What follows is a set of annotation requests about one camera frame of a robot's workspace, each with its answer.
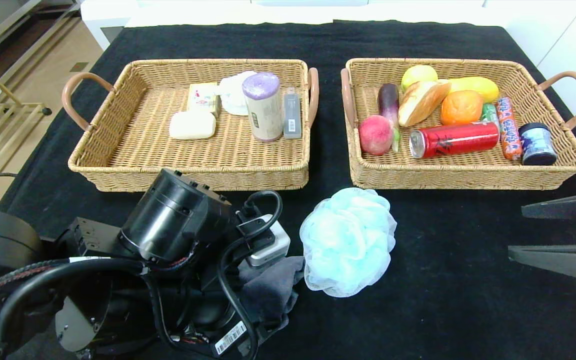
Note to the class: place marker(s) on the croissant bread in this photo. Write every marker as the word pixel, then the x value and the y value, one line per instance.
pixel 420 104

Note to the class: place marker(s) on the black table cloth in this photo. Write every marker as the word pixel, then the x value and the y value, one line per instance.
pixel 443 300

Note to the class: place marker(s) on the wicker basket holding toiletries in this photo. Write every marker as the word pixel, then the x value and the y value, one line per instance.
pixel 218 160

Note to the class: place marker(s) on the white round bowl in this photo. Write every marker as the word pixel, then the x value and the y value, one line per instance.
pixel 232 97

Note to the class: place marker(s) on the yellow lemon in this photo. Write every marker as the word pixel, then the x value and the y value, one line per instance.
pixel 418 75

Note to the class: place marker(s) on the purple eggplant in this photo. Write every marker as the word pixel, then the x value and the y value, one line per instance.
pixel 389 102

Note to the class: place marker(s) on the purple trash bag roll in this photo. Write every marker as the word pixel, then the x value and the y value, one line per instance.
pixel 264 112

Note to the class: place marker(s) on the orange sausage snack tube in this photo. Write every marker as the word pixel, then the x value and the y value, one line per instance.
pixel 509 130

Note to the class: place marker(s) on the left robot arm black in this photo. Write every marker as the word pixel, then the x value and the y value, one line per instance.
pixel 168 220

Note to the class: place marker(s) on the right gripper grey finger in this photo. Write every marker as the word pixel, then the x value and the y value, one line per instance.
pixel 573 206
pixel 568 260

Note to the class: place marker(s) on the green gum box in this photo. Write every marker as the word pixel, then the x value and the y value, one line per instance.
pixel 489 113

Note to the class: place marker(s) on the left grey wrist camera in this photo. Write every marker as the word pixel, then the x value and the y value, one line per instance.
pixel 273 245

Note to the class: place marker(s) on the white soap bar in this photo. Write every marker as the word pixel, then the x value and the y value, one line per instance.
pixel 191 125

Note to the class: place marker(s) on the red soda can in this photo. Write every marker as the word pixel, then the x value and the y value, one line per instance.
pixel 453 140

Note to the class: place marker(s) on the grey cloth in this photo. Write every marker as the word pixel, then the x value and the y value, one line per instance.
pixel 273 292

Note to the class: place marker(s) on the grey rectangular stick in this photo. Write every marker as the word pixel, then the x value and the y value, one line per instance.
pixel 292 117

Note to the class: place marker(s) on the small pale printed box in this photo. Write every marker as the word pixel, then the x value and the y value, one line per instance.
pixel 202 98

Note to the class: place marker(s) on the light blue bath sponge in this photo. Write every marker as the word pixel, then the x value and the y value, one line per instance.
pixel 348 245

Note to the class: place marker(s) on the wicker basket holding food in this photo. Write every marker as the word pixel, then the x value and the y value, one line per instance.
pixel 448 170

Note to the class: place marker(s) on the pink peach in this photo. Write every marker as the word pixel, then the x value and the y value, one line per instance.
pixel 375 135

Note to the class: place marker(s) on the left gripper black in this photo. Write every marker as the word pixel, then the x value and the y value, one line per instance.
pixel 231 338

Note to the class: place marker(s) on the dark blue jar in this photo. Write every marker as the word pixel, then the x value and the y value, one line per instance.
pixel 536 146

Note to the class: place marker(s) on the orange fruit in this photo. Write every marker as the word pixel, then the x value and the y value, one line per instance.
pixel 461 108

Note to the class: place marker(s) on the yellow oblong mango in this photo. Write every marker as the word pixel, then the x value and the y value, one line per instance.
pixel 475 86

